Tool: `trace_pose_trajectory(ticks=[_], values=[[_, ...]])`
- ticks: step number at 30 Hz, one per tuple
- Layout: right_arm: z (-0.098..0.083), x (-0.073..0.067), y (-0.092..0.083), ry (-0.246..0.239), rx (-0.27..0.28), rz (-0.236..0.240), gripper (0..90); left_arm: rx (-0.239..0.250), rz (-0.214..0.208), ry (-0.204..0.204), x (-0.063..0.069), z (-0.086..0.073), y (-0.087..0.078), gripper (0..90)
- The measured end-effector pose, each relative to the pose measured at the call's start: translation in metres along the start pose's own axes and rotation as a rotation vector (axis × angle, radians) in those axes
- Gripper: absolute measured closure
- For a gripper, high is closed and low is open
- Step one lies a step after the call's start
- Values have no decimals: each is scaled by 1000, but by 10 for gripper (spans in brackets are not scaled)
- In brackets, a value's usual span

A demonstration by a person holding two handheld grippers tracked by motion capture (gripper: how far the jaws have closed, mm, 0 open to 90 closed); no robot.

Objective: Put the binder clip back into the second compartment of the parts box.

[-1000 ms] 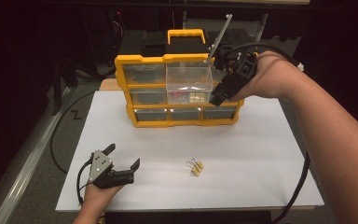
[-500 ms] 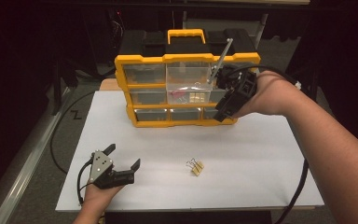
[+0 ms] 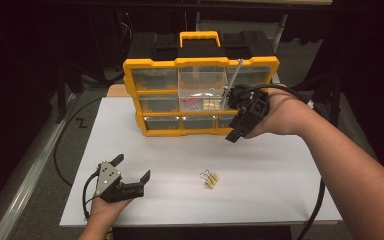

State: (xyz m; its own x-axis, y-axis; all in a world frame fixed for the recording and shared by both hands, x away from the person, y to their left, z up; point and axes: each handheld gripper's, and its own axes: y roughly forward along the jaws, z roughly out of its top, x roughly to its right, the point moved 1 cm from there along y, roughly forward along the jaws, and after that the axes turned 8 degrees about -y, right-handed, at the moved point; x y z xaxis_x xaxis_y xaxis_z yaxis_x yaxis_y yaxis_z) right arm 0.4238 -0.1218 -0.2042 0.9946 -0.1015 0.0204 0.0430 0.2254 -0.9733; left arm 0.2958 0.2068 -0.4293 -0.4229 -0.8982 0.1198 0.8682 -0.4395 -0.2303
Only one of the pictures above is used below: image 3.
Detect person's left hand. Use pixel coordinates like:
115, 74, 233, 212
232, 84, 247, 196
88, 194, 134, 228

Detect person's right hand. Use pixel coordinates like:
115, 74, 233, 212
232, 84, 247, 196
244, 84, 311, 139

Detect metal floor rail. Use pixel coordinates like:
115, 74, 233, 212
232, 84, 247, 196
0, 93, 78, 240

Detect clear plastic organizer drawer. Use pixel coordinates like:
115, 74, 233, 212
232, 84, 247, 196
178, 65, 229, 113

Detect white board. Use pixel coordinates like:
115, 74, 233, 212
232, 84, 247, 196
59, 94, 344, 228

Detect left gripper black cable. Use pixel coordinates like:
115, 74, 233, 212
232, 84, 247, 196
81, 169, 101, 221

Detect black floor cable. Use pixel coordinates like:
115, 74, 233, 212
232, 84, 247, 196
53, 96, 109, 188

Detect bundle of wires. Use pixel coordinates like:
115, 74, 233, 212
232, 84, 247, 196
116, 9, 136, 51

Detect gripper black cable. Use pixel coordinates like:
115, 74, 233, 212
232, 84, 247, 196
81, 169, 101, 221
244, 83, 326, 240

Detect black metal stand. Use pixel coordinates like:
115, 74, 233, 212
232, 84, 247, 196
289, 66, 344, 134
54, 63, 84, 124

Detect grey metal pole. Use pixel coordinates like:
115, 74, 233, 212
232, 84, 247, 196
273, 13, 289, 51

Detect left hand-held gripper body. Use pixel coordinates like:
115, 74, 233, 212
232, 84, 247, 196
94, 160, 146, 204

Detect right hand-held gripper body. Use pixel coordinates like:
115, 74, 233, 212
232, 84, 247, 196
220, 58, 270, 127

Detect wooden table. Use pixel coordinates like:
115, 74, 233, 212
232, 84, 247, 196
106, 83, 135, 98

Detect yellow and black organizer cabinet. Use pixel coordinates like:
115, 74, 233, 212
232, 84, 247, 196
122, 30, 280, 138

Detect set of clear drawers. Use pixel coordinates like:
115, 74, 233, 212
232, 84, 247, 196
131, 66, 272, 131

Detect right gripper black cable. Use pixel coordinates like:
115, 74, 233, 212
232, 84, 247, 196
244, 83, 326, 240

